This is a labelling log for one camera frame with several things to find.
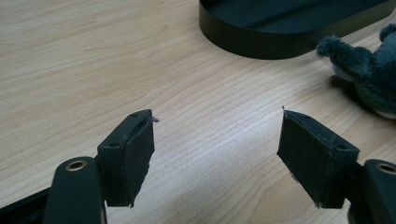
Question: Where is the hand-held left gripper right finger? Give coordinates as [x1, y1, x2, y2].
[276, 108, 361, 209]

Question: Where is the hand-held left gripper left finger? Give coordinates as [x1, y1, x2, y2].
[96, 108, 156, 208]

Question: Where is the grey and white plush toy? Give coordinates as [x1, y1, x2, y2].
[316, 23, 396, 120]

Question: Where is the black oval tray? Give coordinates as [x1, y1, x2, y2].
[198, 0, 396, 61]

